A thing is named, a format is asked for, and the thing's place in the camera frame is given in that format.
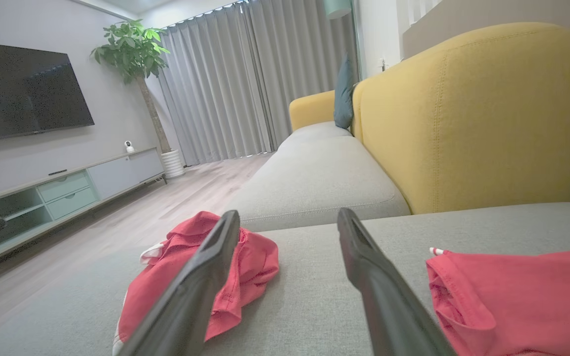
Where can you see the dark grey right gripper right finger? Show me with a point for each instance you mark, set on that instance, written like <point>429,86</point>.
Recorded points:
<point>384,296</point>

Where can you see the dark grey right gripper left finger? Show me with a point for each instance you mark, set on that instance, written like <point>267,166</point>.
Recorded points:
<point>191,296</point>

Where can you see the red garment with white trim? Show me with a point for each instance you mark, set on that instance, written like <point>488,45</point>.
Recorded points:
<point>255,267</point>

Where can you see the red shirt with black print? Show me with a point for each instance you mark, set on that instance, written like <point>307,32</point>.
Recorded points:
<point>522,306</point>

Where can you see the mint green cabinet drawer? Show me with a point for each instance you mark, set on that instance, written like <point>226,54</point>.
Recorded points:
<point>65,186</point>
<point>73,202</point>

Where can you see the black remote control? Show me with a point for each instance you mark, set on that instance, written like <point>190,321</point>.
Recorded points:
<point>57,172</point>

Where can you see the white ribbed plant pot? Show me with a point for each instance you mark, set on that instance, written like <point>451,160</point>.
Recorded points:
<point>172,164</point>

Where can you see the long grey TV cabinet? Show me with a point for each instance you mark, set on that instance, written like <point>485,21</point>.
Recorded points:
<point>121,170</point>

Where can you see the black flat screen television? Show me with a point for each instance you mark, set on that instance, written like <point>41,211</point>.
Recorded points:
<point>23,91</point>

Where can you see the yellow sofa with grey seat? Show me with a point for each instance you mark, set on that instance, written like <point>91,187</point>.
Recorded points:
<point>473,123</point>

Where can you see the teal throw cushion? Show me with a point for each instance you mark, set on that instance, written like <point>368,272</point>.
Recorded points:
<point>344,96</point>

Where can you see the grey pleated curtain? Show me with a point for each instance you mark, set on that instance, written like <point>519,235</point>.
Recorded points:
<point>225,84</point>

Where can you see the tall green potted tree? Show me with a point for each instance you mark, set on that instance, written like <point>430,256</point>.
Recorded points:
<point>131,49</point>

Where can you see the floor lamp with teal shade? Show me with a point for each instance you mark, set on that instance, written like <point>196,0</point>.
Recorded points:
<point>337,7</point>

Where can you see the small white security camera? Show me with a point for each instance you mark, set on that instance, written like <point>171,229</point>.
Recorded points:
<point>129,147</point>

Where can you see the white wall outlet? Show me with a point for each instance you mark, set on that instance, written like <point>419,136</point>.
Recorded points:
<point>382,65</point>

